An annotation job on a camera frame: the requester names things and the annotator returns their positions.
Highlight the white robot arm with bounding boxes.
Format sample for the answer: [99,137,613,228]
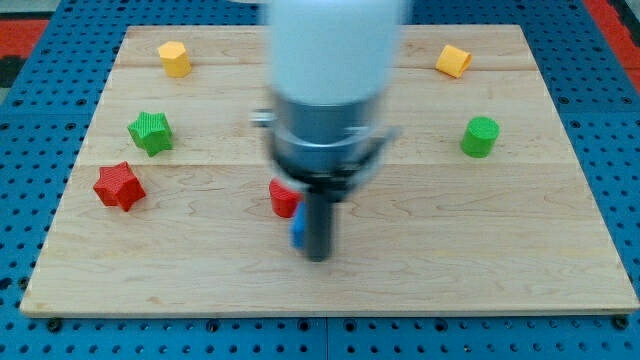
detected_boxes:
[253,0,411,262]

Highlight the red round block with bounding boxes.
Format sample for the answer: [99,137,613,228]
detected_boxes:
[268,178,303,218]

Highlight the blue triangle block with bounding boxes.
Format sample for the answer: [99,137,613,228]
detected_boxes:
[290,202,306,250]

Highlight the yellow tilted block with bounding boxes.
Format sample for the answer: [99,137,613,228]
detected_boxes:
[435,44,472,78]

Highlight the light wooden board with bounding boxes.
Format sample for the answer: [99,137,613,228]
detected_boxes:
[21,25,639,318]

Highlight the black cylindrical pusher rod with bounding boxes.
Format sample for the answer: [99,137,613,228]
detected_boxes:
[304,189,334,262]

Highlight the green cylinder block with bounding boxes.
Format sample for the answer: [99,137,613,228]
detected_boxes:
[460,116,500,158]

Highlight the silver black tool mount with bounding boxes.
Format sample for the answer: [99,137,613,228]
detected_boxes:
[251,92,401,202]

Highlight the yellow hexagon block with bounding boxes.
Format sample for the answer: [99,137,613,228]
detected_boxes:
[158,41,191,78]

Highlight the red star block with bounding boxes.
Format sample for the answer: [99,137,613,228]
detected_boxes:
[93,161,146,212]

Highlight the green star block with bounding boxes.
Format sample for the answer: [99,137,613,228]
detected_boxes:
[127,112,173,157]

